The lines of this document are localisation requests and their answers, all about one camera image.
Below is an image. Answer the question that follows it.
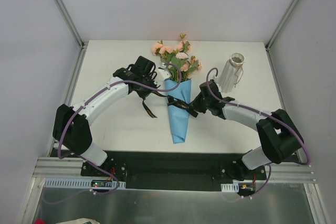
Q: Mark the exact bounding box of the blue wrapping paper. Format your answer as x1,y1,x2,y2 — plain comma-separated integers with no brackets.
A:
166,80,192,144

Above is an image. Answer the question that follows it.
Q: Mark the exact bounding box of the black ribbon gold lettering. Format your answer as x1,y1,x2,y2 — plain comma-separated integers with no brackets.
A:
142,91,198,118

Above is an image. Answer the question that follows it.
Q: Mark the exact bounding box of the pink artificial flower bouquet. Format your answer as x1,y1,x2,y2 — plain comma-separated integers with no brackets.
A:
151,34,202,82

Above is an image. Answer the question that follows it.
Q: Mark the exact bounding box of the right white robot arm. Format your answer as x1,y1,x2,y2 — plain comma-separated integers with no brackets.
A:
190,80,304,181

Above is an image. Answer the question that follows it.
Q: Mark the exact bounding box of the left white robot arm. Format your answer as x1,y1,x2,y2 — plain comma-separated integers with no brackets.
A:
52,56,170,176

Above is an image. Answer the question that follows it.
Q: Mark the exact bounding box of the white ribbed ceramic vase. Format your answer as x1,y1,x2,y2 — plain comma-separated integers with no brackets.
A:
219,53,245,93

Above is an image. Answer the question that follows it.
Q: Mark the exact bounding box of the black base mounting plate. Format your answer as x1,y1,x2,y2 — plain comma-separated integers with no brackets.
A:
80,151,266,191

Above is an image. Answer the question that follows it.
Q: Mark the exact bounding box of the beige cloth bag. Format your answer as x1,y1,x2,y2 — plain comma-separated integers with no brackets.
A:
57,218,100,224

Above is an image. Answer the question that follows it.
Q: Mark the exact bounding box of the red cloth item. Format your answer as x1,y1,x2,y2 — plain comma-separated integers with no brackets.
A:
33,219,46,224

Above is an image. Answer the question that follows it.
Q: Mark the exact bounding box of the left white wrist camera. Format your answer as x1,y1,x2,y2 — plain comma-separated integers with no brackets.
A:
157,63,171,82

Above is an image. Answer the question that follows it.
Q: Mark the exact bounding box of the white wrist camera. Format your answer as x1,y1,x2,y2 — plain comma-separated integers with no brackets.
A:
157,63,171,82
213,75,219,83

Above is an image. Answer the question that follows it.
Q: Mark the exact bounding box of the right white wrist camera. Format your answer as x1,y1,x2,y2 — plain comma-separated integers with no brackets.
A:
213,75,219,83

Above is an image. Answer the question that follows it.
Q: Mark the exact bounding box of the right white cable duct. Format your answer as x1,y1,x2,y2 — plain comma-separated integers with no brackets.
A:
220,182,239,193

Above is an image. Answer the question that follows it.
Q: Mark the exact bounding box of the white cable duct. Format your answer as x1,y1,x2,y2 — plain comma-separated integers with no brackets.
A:
44,178,126,190
220,182,239,193

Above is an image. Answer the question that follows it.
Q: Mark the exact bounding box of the left aluminium frame post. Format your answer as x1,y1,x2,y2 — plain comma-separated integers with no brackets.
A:
53,0,85,49

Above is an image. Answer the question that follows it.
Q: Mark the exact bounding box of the aluminium frame post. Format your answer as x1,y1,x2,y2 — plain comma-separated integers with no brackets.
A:
265,0,301,51
53,0,85,49

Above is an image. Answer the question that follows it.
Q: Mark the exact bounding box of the right aluminium frame post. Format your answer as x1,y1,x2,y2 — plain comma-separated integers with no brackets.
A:
265,0,301,51

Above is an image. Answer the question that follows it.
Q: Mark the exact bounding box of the front aluminium frame rail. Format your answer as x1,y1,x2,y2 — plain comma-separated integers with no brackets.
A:
33,157,317,184

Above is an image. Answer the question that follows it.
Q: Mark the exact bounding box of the left white cable duct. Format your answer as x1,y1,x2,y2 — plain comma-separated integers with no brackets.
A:
44,178,126,190

